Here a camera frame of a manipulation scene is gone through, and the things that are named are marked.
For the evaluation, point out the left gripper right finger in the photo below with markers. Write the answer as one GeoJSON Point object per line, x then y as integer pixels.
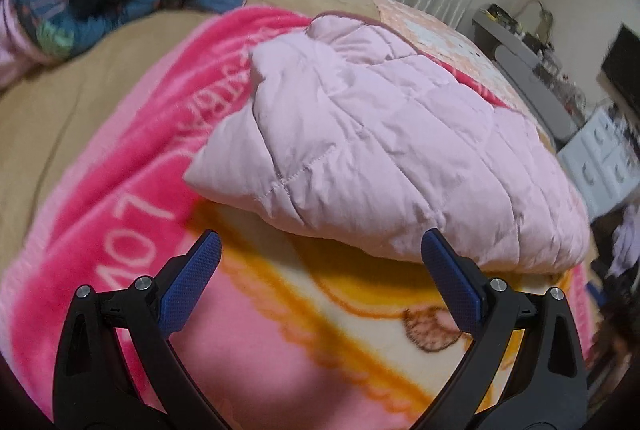
{"type": "Point", "coordinates": [547, 386]}

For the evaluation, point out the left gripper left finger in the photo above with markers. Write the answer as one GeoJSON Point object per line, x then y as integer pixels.
{"type": "Point", "coordinates": [93, 386]}

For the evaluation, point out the pink quilted jacket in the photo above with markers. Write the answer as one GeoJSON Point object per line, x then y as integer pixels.
{"type": "Point", "coordinates": [353, 134]}

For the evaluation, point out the purple clothes on floor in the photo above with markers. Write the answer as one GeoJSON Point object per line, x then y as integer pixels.
{"type": "Point", "coordinates": [625, 249]}

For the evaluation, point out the pink football fleece blanket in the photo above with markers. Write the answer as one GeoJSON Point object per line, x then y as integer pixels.
{"type": "Point", "coordinates": [289, 333]}

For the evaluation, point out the white drawer cabinet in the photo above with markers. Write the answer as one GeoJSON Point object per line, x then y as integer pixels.
{"type": "Point", "coordinates": [602, 165]}

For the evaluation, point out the tan bed sheet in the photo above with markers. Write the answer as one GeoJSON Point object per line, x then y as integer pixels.
{"type": "Point", "coordinates": [49, 116]}

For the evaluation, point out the black television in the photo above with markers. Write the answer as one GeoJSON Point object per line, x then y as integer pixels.
{"type": "Point", "coordinates": [621, 66]}

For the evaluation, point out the peach patterned bed cover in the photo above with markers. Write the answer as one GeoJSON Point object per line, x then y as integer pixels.
{"type": "Point", "coordinates": [445, 44]}

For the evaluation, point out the grey wall-mounted desk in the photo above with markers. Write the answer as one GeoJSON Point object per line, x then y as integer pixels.
{"type": "Point", "coordinates": [523, 70]}

